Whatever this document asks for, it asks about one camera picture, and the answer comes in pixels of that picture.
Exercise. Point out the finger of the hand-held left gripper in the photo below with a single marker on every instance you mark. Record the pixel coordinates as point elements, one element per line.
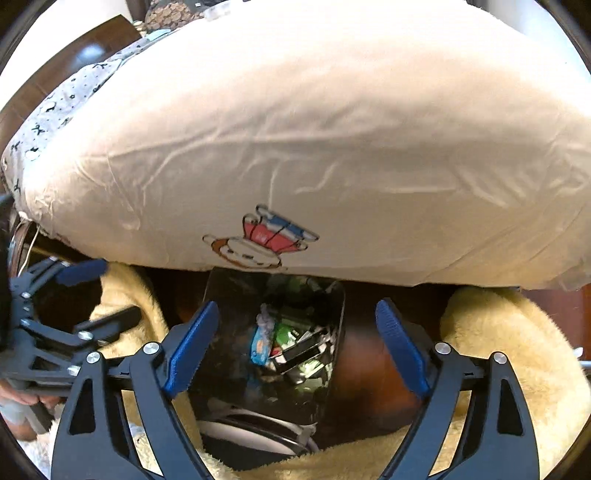
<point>115,321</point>
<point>83,272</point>

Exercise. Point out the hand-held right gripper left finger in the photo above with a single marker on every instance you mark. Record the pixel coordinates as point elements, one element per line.
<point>194,341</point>

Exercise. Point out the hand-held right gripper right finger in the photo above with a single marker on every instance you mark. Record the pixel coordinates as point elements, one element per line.
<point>399,344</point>

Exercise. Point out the black trash bin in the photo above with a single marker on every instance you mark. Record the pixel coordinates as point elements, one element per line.
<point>226,369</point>

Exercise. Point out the blue snack packet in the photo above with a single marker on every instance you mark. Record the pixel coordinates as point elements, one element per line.
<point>261,344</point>

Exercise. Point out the person's left hand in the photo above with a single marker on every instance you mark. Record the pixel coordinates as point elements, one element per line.
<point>16,395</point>

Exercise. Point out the yellow fluffy rug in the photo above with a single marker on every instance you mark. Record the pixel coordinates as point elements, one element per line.
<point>498,332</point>

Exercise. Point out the grey printed blanket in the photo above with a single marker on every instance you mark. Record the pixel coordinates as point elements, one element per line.
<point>69,97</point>

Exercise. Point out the dark wooden headboard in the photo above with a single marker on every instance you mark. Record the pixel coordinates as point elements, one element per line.
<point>51,60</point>

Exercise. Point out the beige printed blanket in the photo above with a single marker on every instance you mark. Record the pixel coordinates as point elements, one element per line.
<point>323,138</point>

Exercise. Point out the brown patterned pillow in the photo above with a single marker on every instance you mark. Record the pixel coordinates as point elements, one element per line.
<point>173,11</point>

